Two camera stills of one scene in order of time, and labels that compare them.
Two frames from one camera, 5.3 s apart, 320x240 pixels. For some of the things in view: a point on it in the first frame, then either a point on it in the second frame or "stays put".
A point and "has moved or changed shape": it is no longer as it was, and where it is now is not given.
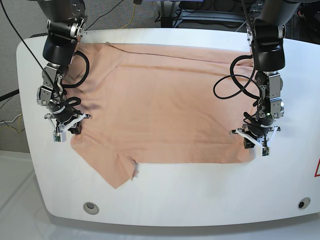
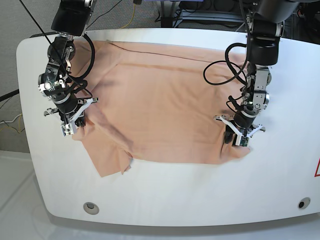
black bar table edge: [39, 34] stays put
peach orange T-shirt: [159, 105] has moved or changed shape
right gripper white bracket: [265, 141] to [230, 129]
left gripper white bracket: [65, 125] to [79, 121]
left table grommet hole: [91, 208] stays put
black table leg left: [9, 95] stays put
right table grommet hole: [303, 203] stays put
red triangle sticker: [316, 174] stays put
